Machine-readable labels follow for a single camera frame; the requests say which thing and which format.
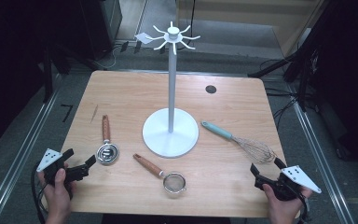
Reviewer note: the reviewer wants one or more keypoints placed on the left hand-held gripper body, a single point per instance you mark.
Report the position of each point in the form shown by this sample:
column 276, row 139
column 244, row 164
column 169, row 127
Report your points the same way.
column 48, row 159

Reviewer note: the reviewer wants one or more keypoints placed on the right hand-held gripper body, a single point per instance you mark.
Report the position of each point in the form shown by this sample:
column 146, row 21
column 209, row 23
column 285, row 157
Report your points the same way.
column 298, row 177

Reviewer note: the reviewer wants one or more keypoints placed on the white utensil stand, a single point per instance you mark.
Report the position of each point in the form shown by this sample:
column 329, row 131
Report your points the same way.
column 171, row 137

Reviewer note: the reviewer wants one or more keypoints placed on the person's right hand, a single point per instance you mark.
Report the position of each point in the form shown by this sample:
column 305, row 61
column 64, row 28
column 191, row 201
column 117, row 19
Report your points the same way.
column 284, row 210

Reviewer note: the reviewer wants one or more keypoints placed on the person's left hand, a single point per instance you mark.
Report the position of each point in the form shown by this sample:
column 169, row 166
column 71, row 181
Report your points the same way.
column 57, row 196

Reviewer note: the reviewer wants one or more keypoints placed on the dark round table grommet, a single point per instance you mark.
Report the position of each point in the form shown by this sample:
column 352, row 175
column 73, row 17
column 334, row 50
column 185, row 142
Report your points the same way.
column 210, row 89

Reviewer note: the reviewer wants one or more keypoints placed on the black tripod stand legs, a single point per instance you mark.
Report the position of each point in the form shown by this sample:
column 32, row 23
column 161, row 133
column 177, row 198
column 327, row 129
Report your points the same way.
column 270, row 67

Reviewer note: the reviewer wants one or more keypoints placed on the black cabinet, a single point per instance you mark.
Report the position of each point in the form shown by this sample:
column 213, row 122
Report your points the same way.
column 99, row 28

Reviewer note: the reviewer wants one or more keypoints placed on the white paper tag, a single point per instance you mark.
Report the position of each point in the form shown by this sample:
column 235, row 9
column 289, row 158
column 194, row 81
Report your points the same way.
column 142, row 38

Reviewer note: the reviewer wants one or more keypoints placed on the metal floor rail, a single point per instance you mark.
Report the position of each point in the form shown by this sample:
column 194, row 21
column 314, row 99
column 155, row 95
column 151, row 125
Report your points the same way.
column 320, row 161
column 18, row 161

